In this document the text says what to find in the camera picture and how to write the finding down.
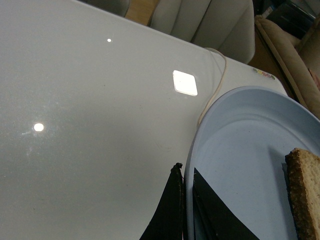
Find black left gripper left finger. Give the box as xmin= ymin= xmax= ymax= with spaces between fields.
xmin=140 ymin=162 xmax=185 ymax=240

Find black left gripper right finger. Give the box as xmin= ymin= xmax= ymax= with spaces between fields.
xmin=192 ymin=168 xmax=258 ymax=240

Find light blue plate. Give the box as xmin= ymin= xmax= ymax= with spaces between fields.
xmin=184 ymin=86 xmax=320 ymax=240

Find toasted bread slice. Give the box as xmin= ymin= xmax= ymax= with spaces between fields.
xmin=285 ymin=148 xmax=320 ymax=240

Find coloured dot sticker strip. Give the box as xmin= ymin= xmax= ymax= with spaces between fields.
xmin=252 ymin=67 xmax=276 ymax=80

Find beige sofa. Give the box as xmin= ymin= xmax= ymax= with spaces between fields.
xmin=249 ymin=15 xmax=320 ymax=117

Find grey chair right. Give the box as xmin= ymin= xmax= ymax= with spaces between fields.
xmin=148 ymin=0 xmax=256 ymax=64

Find cream power cable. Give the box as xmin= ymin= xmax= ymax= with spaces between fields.
xmin=197 ymin=47 xmax=229 ymax=126

